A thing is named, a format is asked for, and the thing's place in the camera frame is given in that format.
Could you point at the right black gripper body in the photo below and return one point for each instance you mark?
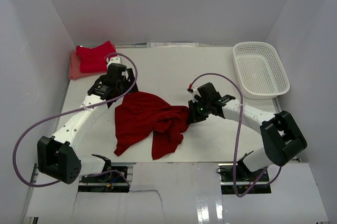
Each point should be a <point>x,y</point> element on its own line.
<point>194,113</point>

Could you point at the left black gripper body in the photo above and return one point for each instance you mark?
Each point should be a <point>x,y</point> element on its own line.
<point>129,83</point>

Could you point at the dark red t-shirt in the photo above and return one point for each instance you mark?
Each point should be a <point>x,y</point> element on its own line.
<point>141,114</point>

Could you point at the white perforated plastic basket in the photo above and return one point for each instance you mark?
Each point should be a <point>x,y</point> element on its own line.
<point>259,70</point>

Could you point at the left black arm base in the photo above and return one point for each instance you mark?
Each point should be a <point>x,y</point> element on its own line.
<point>107,183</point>

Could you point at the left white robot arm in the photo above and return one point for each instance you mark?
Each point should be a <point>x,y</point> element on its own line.
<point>58,154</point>

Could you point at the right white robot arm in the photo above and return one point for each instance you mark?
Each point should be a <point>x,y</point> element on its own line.
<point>281,137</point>

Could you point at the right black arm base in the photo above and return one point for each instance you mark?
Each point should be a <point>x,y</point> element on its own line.
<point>243,181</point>

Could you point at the folded bright red t-shirt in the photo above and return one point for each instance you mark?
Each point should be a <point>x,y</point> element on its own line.
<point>93,60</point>

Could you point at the folded pink t-shirt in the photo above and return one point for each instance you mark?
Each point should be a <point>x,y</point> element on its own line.
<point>74,70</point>

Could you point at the papers at table back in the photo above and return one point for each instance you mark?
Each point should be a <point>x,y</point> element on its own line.
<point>172,45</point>

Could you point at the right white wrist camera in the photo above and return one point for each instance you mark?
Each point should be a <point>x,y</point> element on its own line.
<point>194,92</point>

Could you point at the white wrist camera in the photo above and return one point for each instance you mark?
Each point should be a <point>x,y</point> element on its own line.
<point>194,92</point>
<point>112,58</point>

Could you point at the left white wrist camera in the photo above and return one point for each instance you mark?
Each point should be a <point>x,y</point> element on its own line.
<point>112,58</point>

